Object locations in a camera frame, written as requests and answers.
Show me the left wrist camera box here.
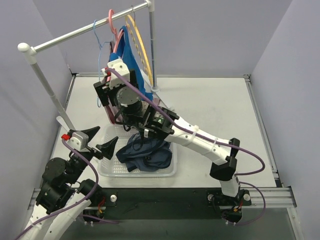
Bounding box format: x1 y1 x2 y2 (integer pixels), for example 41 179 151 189
61 130 89 152

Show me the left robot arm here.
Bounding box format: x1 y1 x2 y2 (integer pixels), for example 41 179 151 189
17 126 119 240

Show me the white perforated plastic basket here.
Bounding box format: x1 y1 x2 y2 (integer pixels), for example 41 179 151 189
98 125 178 178

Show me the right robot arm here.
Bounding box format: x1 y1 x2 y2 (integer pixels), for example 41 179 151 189
93 69 240 204

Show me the mauve pink tank top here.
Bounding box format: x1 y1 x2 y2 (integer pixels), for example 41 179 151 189
97 39 162 126

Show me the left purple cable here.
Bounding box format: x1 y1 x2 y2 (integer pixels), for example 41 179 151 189
14 141 101 240

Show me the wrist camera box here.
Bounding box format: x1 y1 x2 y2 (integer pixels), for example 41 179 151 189
61 130 89 152
100 58 130 90

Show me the purple cable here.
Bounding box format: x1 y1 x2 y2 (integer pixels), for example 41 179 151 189
14 141 101 240
107 68 267 226

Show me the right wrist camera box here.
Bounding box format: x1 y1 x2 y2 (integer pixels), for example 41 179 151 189
100 58 130 90

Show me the royal blue tank top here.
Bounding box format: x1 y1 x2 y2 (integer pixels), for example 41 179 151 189
109 25 153 101

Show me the white metal clothes rack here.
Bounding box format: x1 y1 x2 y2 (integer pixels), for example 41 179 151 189
17 0 176 133

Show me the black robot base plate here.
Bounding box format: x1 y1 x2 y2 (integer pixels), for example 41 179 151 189
82 187 245 221

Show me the yellow plastic hanger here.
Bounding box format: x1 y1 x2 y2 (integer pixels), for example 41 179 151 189
125 14 154 86

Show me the dark navy tank top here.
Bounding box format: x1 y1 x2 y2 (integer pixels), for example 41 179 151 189
115 133 173 172

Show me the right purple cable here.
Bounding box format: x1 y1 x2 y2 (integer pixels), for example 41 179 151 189
107 68 267 226

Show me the light blue wire hanger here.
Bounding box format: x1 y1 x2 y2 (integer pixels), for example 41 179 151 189
91 18 112 107

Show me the pink plastic hanger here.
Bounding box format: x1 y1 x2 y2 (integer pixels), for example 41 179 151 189
106 8 126 88

